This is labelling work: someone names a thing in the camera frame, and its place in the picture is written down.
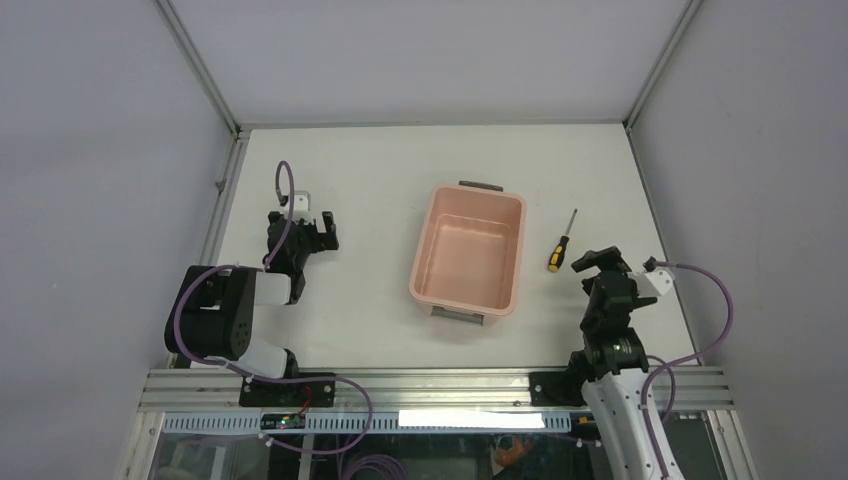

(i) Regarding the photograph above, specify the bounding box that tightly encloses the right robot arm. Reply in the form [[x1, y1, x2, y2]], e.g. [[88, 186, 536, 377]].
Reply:
[[570, 246, 683, 479]]

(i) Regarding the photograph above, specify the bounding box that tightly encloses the yellow black screwdriver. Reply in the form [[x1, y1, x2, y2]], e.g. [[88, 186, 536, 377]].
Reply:
[[547, 209, 578, 273]]

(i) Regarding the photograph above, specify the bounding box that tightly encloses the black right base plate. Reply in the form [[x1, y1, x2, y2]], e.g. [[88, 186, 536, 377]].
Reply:
[[528, 369, 586, 407]]

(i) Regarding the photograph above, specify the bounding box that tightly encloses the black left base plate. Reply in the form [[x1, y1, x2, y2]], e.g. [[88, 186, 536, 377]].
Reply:
[[238, 372, 336, 409]]

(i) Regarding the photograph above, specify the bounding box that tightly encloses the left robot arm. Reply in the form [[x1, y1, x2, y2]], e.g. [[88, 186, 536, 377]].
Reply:
[[164, 211, 339, 379]]

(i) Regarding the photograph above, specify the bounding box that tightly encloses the aluminium frame rail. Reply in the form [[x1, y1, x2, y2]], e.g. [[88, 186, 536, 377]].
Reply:
[[138, 366, 736, 413]]

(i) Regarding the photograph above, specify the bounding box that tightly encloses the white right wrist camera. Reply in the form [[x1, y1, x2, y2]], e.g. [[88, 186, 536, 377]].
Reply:
[[627, 269, 674, 298]]

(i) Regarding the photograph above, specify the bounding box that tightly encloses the pink plastic bin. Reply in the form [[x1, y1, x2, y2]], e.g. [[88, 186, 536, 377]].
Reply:
[[408, 181, 527, 326]]

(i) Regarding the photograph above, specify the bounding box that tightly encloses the slotted cable duct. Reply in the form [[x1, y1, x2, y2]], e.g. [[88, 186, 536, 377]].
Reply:
[[162, 409, 575, 436]]

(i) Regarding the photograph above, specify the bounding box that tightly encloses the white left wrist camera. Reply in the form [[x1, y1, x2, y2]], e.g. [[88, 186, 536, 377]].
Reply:
[[286, 191, 315, 225]]

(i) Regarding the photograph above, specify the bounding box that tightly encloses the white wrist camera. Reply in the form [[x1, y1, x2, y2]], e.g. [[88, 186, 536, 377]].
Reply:
[[286, 191, 315, 225], [627, 269, 674, 298]]

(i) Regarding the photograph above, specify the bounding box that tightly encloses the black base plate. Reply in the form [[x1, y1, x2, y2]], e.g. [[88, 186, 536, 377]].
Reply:
[[528, 369, 586, 407], [238, 372, 336, 409]]

